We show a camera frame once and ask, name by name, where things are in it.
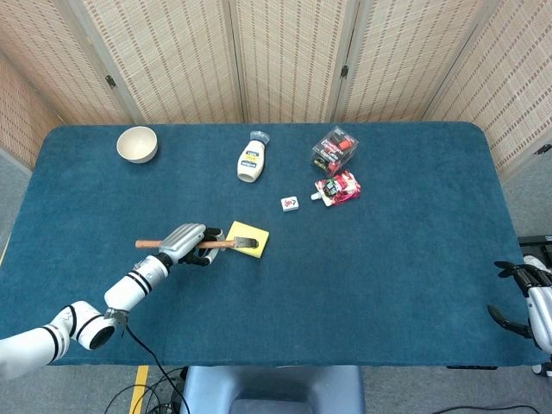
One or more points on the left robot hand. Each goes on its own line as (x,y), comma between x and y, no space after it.
(185,241)

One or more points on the black equipment box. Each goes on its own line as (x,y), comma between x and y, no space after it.
(535,246)

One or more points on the woven folding screen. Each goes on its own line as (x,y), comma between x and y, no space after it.
(276,60)

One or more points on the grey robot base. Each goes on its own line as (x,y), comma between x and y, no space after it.
(274,390)

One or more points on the blue tablecloth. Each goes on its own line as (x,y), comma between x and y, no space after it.
(276,280)

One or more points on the red drink pouch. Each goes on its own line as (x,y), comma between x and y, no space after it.
(338,190)

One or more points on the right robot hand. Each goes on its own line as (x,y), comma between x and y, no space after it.
(528,297)

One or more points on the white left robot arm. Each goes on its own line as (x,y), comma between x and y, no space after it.
(86,310)

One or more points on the clear plastic box red items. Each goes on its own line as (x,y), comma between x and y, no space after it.
(335,151)

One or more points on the white squeeze bottle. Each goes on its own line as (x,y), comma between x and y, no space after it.
(251,161)

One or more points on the yellow sponge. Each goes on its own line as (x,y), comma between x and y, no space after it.
(256,234)

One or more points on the cream ceramic bowl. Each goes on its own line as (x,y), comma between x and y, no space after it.
(136,144)

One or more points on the white mahjong tile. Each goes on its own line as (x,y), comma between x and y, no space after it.
(290,204)

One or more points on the yellow floor tape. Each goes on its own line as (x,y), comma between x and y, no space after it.
(139,389)

